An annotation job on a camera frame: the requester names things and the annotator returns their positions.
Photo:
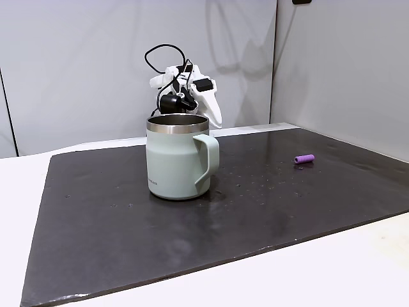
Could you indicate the mint green steel mug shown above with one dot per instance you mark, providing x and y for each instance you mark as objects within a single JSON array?
[{"x": 172, "y": 160}]

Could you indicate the purple pen grip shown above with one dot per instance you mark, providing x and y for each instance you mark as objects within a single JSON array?
[{"x": 304, "y": 158}]

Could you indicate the black table mat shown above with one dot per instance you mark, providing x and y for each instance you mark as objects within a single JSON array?
[{"x": 128, "y": 230}]

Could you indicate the white base board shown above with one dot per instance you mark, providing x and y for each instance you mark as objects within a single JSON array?
[{"x": 319, "y": 275}]

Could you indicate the black oval camera box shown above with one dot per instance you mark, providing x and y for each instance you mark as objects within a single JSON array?
[{"x": 167, "y": 103}]

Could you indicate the black wall fixture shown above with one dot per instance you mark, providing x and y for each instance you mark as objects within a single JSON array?
[{"x": 301, "y": 1}]

